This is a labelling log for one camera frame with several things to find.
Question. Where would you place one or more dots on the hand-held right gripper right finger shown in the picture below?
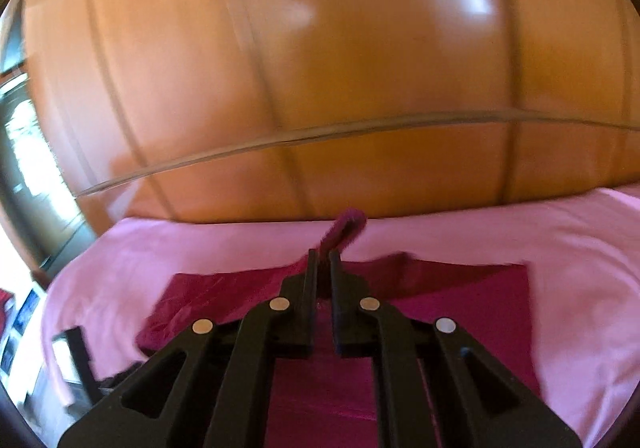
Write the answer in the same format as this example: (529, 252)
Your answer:
(337, 288)

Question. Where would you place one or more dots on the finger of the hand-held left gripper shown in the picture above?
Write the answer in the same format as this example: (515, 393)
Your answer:
(82, 363)

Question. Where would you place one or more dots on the maroon cloth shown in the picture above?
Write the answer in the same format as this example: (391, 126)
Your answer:
(450, 303)

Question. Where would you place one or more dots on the window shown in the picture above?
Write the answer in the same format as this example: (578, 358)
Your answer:
(30, 153)

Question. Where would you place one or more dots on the wooden headboard panels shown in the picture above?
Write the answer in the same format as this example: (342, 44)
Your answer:
(325, 78)

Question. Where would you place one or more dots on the pink bedspread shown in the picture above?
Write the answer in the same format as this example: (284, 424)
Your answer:
(575, 253)

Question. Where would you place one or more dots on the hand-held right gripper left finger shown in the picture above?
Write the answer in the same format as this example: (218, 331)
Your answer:
(310, 288)

